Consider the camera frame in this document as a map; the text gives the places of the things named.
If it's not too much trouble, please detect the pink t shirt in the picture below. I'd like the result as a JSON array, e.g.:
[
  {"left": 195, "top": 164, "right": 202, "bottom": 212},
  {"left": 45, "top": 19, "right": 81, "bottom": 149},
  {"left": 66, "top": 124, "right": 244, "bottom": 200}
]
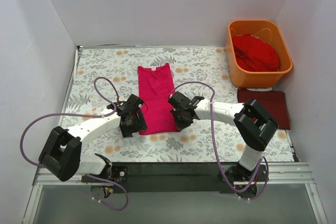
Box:
[{"left": 138, "top": 63, "right": 178, "bottom": 135}]

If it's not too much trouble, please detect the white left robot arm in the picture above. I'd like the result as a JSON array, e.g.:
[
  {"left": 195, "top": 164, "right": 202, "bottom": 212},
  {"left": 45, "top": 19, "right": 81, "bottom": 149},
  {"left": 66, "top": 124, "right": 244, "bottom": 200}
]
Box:
[{"left": 38, "top": 94, "right": 147, "bottom": 182}]

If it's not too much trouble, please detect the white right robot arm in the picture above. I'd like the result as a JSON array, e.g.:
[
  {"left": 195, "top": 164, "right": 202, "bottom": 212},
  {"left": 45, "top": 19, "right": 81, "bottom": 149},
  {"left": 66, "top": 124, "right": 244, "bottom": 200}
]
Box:
[{"left": 168, "top": 92, "right": 279, "bottom": 181}]

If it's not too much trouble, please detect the folded maroon t shirt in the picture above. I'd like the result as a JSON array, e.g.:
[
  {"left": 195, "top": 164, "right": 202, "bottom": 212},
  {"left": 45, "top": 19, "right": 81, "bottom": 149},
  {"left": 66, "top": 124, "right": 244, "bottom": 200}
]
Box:
[{"left": 237, "top": 89, "right": 290, "bottom": 130}]

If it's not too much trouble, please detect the red t shirt in basket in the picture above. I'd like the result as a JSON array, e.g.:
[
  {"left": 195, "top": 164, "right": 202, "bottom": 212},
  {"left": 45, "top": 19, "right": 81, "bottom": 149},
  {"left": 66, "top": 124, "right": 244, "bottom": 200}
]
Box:
[{"left": 232, "top": 34, "right": 280, "bottom": 72}]

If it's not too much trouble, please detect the orange plastic basket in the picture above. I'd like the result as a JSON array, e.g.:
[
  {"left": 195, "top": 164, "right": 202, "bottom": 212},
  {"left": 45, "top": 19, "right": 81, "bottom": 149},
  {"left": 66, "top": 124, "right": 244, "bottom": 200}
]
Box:
[{"left": 225, "top": 19, "right": 293, "bottom": 88}]

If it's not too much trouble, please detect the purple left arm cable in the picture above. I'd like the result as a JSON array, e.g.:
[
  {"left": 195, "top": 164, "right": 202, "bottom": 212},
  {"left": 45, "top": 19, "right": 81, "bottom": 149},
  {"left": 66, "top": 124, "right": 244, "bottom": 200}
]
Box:
[{"left": 20, "top": 77, "right": 130, "bottom": 211}]

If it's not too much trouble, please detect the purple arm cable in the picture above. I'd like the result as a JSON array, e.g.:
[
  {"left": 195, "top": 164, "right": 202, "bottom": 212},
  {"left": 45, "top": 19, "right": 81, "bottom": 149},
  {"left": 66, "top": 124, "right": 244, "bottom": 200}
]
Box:
[
  {"left": 167, "top": 81, "right": 270, "bottom": 201},
  {"left": 20, "top": 77, "right": 130, "bottom": 211}
]

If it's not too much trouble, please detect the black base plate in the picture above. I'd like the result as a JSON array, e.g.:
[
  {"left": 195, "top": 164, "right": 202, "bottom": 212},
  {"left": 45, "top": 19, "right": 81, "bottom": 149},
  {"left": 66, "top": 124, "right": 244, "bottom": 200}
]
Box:
[{"left": 81, "top": 162, "right": 271, "bottom": 195}]

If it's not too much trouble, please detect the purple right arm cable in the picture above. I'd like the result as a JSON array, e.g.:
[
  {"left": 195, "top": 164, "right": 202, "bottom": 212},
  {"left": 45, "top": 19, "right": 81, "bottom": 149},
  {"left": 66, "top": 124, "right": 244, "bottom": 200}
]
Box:
[{"left": 167, "top": 81, "right": 270, "bottom": 201}]

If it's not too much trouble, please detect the aluminium frame rail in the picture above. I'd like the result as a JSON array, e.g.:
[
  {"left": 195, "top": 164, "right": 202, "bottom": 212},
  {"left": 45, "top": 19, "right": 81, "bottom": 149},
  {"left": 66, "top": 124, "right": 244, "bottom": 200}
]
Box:
[{"left": 23, "top": 162, "right": 328, "bottom": 223}]

